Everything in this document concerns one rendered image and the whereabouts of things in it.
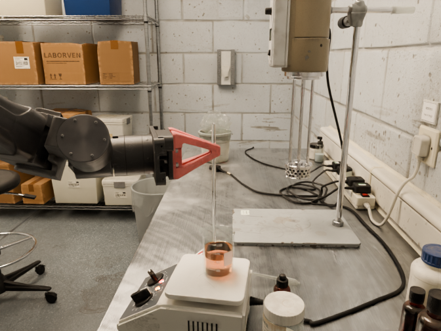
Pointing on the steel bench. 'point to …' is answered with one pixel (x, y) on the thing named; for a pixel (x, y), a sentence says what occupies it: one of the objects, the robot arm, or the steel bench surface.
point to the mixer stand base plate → (291, 228)
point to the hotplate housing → (191, 315)
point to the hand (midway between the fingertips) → (214, 150)
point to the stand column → (347, 126)
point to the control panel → (150, 291)
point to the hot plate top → (208, 293)
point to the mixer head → (299, 37)
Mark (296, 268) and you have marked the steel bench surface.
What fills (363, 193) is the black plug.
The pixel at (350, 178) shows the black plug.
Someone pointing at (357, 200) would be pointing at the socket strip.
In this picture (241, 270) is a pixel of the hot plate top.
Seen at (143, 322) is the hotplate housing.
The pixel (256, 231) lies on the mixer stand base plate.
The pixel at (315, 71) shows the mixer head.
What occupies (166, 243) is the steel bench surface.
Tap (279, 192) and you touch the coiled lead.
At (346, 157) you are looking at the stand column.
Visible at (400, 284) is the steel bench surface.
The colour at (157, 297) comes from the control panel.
